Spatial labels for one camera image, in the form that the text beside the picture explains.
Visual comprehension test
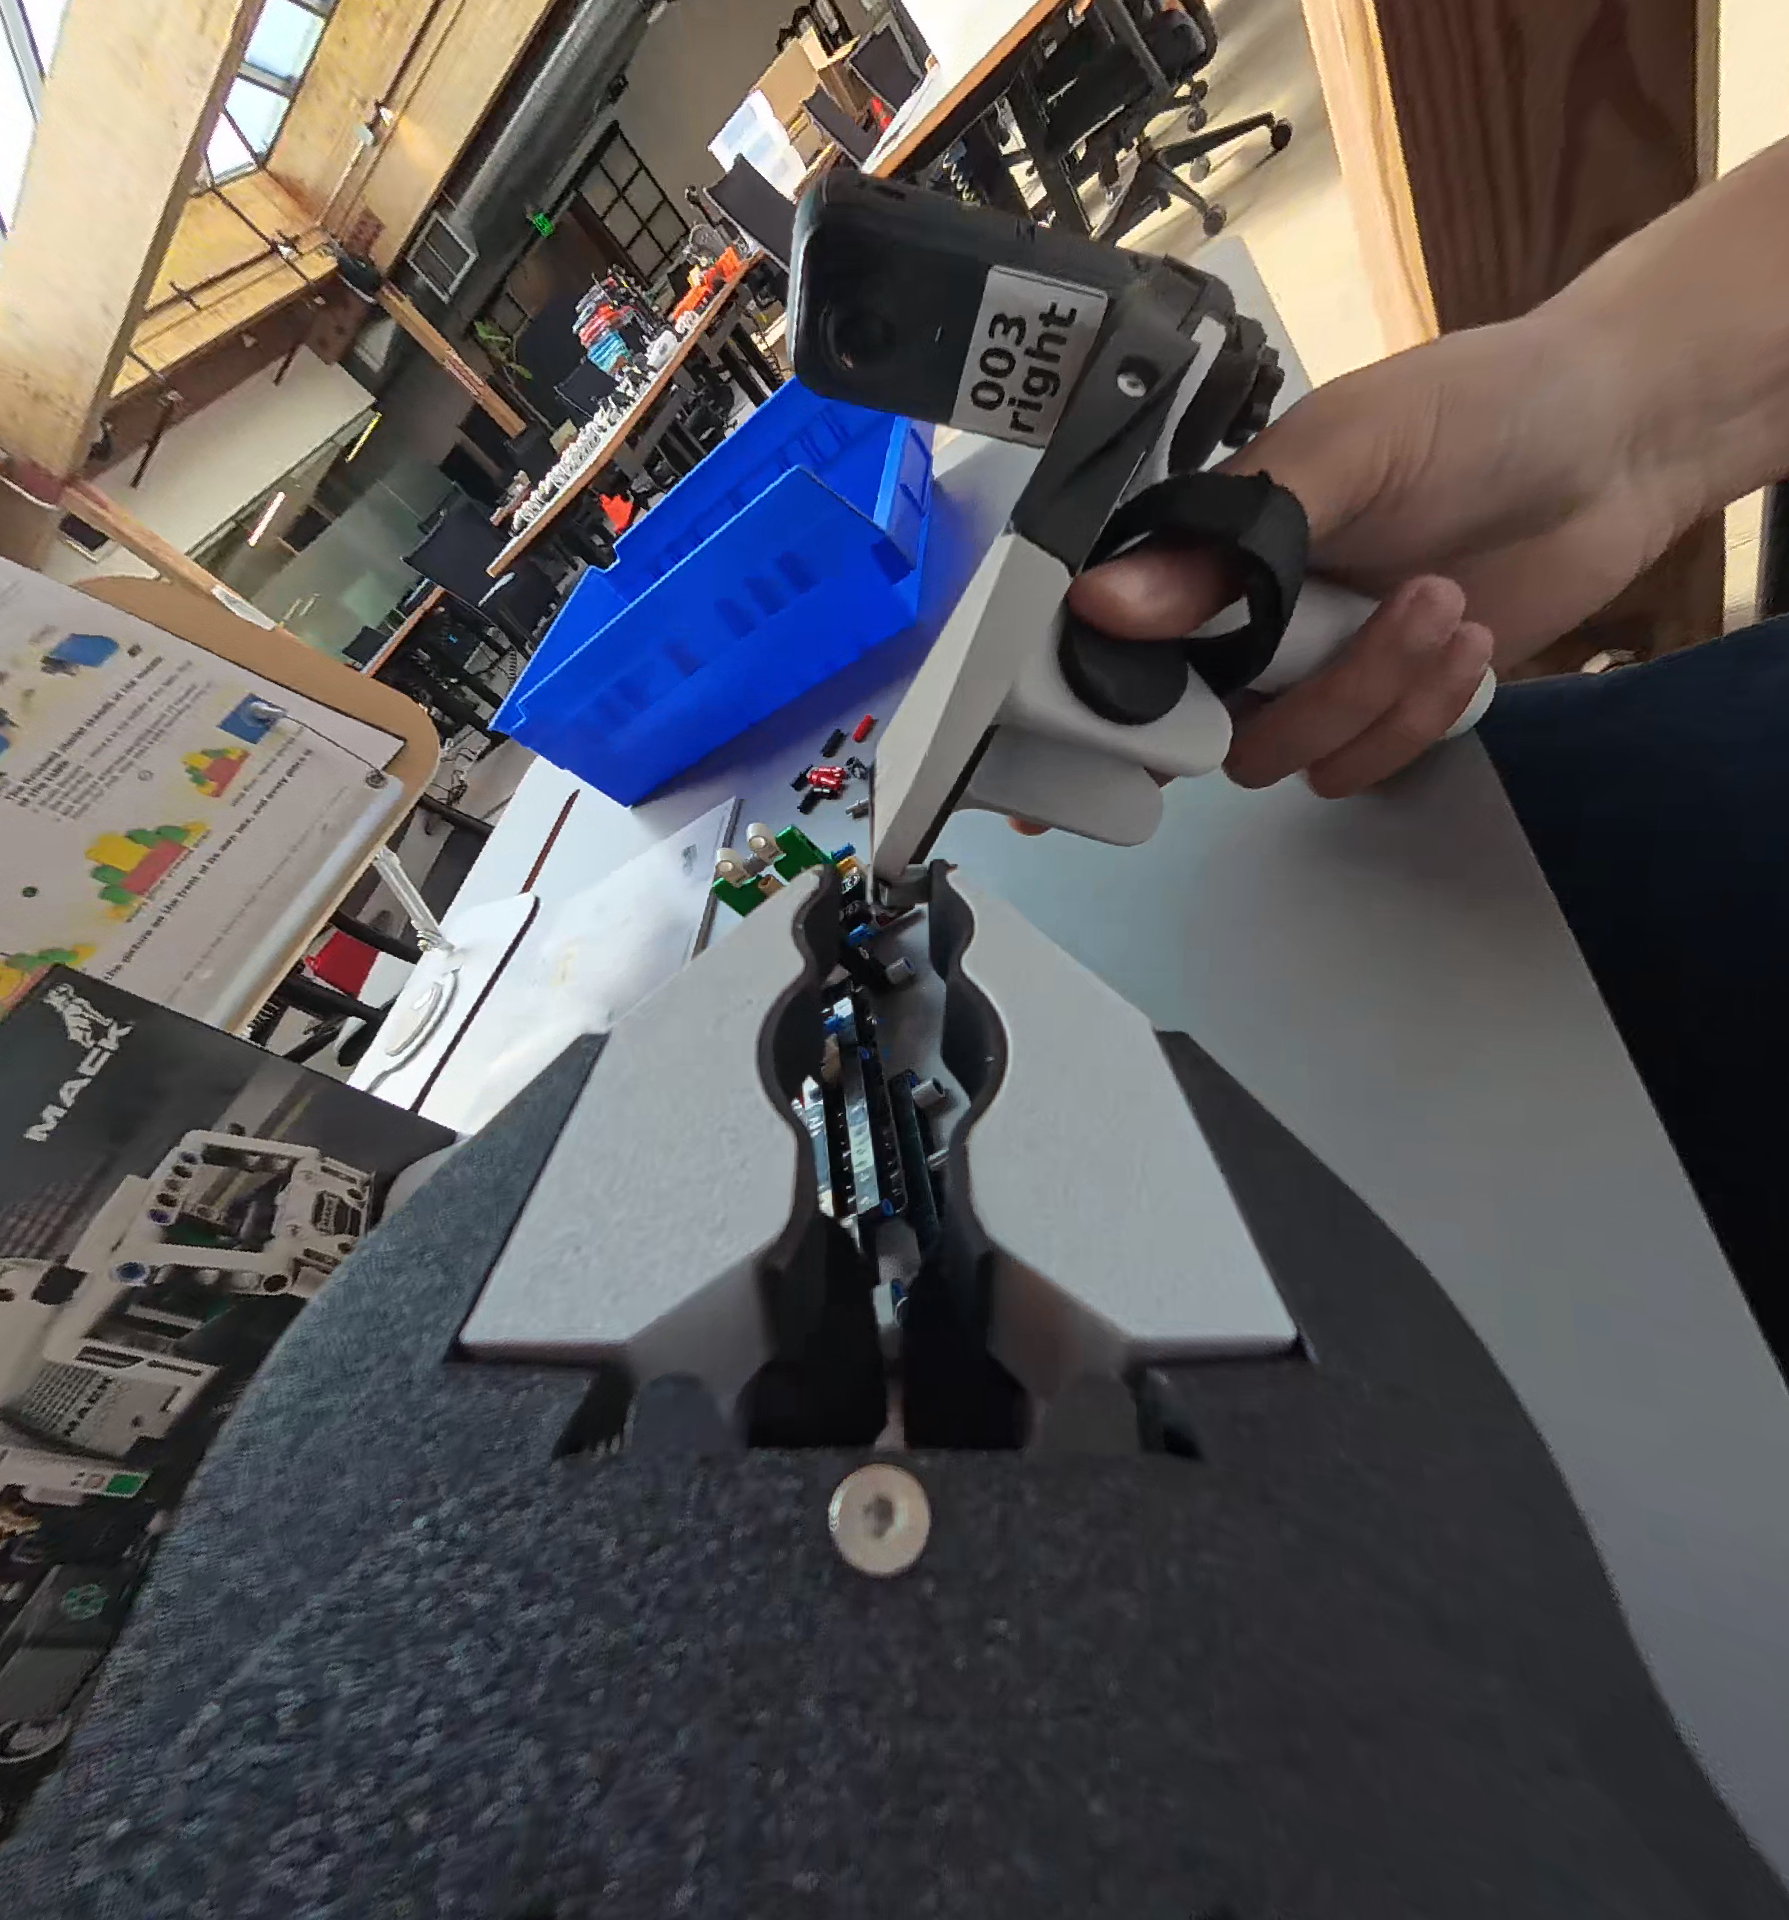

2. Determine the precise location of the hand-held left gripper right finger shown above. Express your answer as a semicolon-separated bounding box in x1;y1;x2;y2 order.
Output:
903;859;1301;1449

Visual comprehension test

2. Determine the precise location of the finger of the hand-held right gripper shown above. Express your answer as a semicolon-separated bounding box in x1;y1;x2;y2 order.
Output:
866;529;1059;906

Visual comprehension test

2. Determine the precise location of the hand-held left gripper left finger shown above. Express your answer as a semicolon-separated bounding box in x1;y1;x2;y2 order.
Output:
457;862;896;1451

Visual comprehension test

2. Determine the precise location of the black lego truck chassis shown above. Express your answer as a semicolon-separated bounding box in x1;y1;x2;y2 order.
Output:
792;884;970;1323

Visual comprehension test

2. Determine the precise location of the person's right forearm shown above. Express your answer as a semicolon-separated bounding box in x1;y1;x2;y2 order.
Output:
1540;97;1789;679

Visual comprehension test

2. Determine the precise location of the green lego assembly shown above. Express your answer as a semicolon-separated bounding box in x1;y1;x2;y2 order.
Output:
711;821;838;923

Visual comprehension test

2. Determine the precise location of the lego truck set box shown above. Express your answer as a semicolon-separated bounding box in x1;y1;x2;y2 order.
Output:
0;964;465;1870

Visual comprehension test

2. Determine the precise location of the person's right hand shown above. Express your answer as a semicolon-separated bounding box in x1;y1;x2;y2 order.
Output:
1006;293;1729;841

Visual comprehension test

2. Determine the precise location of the blue plastic bin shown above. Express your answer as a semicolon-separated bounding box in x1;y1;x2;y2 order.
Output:
488;375;936;808

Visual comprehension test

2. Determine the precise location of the white stand base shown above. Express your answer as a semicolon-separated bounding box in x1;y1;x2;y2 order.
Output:
351;847;538;1121

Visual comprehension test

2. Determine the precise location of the cluttered long workbench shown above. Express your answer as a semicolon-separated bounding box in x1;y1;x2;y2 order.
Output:
487;246;782;585

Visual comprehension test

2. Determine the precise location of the black office chair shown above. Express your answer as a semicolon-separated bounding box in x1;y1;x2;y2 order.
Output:
1089;0;1297;246

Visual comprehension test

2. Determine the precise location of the wooden clipboard board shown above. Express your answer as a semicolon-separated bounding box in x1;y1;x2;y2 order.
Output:
69;576;441;1039

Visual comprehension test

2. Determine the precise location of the wooden pillar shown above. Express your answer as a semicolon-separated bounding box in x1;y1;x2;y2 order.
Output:
1303;0;1732;671

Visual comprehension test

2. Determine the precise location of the person's dark blue trouser leg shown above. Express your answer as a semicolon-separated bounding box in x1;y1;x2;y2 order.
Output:
1478;601;1789;1600

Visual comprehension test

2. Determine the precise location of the printed instruction sheet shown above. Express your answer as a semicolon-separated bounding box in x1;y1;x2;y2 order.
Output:
0;525;408;1086

